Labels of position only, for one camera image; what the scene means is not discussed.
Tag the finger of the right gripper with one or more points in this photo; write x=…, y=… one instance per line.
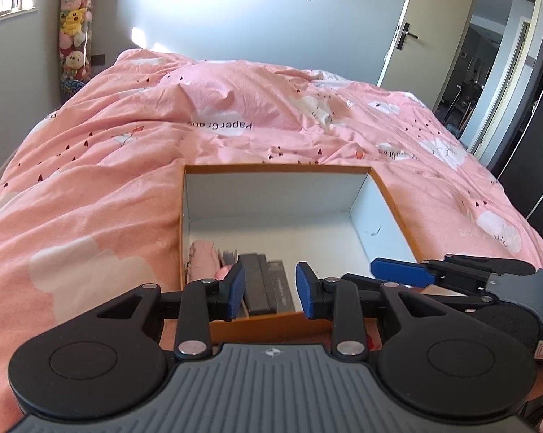
x=459, y=273
x=456, y=304

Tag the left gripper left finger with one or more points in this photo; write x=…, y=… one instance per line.
x=115, y=357

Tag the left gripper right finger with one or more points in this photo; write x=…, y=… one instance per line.
x=432, y=359

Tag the dark grey box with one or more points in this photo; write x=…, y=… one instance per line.
x=259, y=296

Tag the grey photo card box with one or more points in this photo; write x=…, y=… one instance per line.
x=282, y=296

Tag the white bedroom door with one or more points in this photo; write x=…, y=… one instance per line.
x=423, y=51

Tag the pink folded cloth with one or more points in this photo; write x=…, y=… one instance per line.
x=203, y=261

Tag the pink patterned duvet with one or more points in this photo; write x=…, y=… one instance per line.
x=89, y=203

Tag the orange cardboard box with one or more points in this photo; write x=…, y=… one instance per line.
x=336, y=218

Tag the plush toy hanging column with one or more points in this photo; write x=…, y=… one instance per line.
x=74, y=46

